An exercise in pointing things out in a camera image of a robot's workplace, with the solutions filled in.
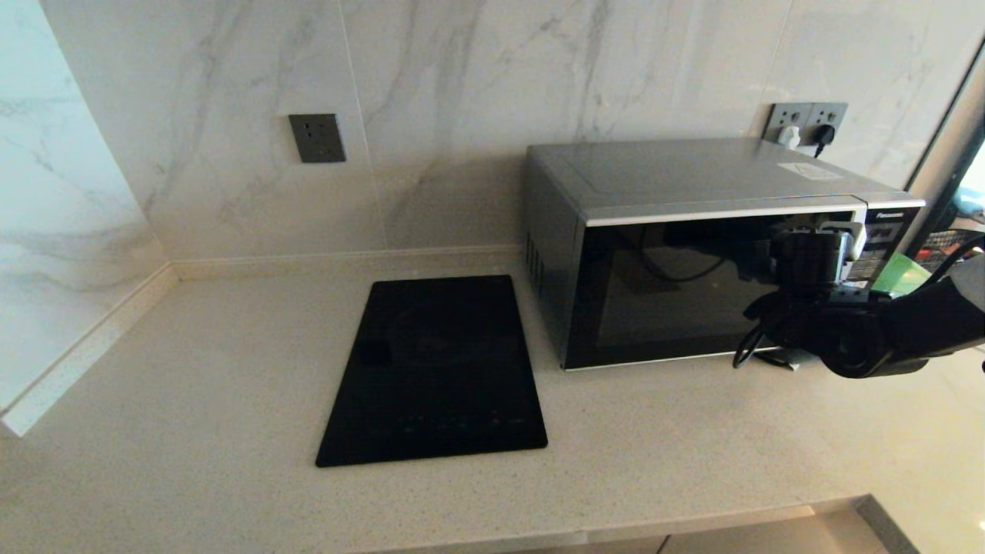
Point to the green plastic cutting board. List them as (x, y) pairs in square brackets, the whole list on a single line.
[(900, 273)]

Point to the grey wall power socket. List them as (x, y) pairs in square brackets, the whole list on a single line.
[(832, 114), (783, 115)]

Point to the black glass induction cooktop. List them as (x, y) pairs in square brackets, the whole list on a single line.
[(439, 369)]

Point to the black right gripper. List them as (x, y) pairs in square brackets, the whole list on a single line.
[(808, 258)]

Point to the silver black microwave oven body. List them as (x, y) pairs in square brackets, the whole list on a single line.
[(692, 173)]

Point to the black power plug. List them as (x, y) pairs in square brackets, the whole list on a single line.
[(825, 136)]

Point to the dark grey single wall socket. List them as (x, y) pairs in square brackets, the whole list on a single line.
[(317, 138)]

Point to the white power plug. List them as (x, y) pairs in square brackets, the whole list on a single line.
[(789, 138)]

